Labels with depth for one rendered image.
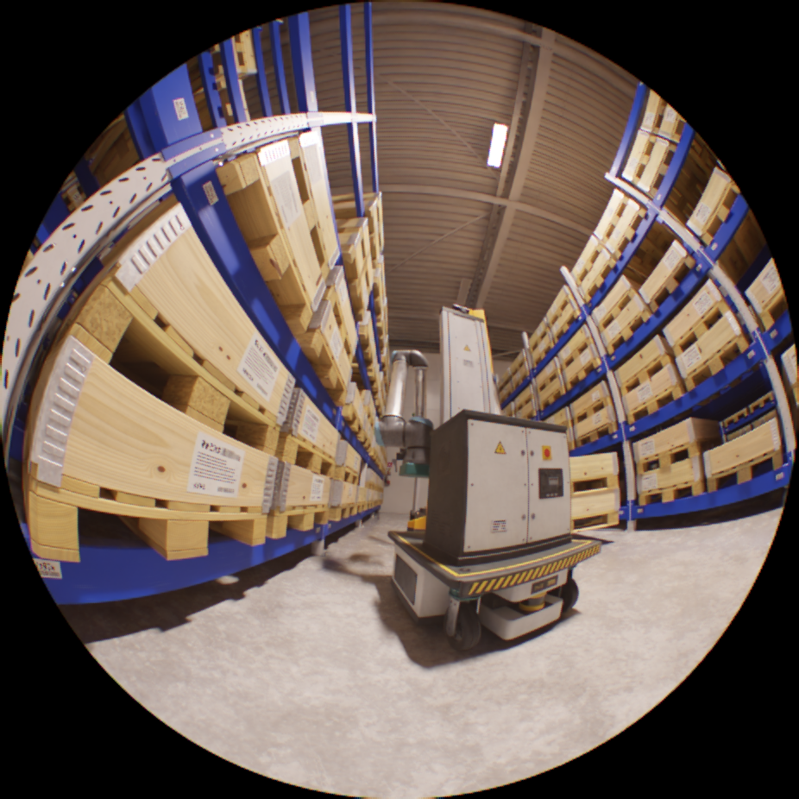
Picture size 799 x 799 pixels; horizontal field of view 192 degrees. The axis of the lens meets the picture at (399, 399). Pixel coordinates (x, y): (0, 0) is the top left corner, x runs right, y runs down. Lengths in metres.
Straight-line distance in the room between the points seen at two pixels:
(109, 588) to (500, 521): 1.08
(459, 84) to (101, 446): 7.56
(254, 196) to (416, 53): 6.94
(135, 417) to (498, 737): 0.91
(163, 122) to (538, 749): 1.42
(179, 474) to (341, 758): 0.66
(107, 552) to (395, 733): 0.66
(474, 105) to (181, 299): 7.24
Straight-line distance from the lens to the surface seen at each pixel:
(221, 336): 0.68
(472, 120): 7.36
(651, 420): 2.91
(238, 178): 0.81
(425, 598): 0.91
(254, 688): 0.72
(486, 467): 0.81
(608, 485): 2.50
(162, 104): 0.81
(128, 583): 0.71
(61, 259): 0.58
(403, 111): 7.42
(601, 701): 0.77
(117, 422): 0.52
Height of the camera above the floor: 0.54
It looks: 23 degrees up
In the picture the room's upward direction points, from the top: 5 degrees clockwise
